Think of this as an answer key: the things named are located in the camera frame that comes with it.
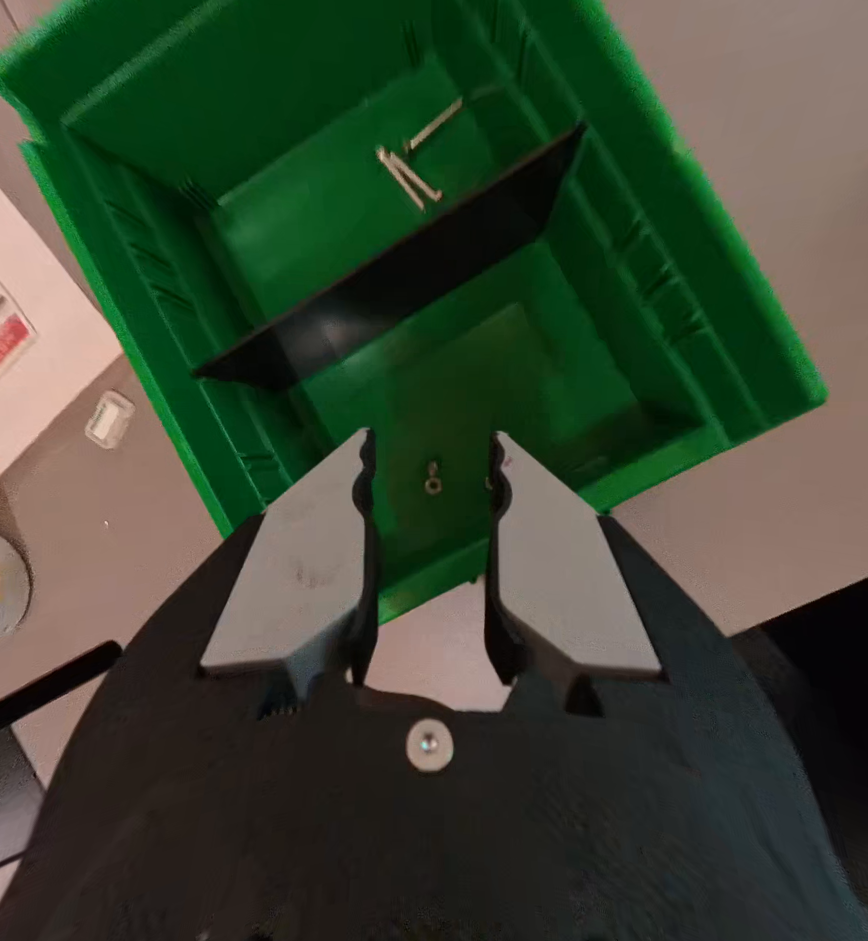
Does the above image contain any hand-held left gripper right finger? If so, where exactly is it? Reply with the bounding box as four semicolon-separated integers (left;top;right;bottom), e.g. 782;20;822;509
484;431;663;686

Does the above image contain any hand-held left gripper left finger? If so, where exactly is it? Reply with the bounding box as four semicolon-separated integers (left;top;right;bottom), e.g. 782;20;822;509
198;428;380;696

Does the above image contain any green plastic parts bin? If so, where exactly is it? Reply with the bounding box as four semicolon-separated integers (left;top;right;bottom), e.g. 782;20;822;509
0;0;829;626

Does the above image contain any clear plastic sign foot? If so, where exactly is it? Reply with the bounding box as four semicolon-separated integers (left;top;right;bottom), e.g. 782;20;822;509
84;391;136;450

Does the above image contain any black bin divider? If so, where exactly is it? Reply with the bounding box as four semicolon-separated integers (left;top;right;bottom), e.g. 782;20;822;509
191;124;589;387

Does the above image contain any white printed sign board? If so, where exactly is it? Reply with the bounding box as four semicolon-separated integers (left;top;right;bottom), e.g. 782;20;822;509
0;147;127;479

